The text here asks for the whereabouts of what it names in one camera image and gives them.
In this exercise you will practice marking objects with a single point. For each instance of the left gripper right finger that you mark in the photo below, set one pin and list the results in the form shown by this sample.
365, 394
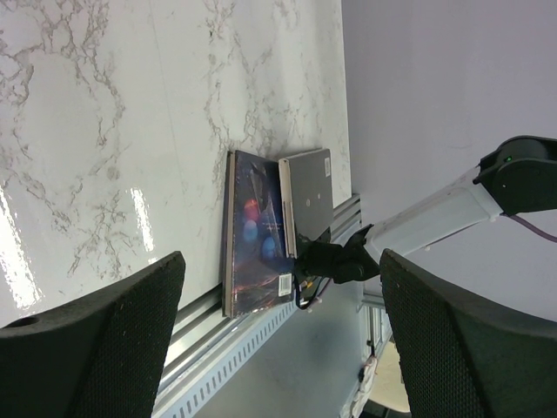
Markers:
462, 355

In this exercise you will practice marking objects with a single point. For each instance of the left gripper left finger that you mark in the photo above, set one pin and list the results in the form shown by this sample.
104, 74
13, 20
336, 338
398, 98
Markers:
101, 355

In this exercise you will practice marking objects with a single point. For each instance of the purple nebula cover book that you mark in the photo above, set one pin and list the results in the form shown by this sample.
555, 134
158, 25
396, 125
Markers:
257, 271

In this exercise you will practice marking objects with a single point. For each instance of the black book with barcode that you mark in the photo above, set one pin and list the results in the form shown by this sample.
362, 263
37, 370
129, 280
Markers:
306, 192

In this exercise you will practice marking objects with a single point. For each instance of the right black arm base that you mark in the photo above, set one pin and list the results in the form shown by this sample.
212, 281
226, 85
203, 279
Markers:
341, 264

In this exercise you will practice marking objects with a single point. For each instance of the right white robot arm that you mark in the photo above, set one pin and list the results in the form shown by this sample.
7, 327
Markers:
518, 177

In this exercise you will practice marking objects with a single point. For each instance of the aluminium frame rail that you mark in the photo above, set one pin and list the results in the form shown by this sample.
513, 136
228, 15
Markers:
261, 305

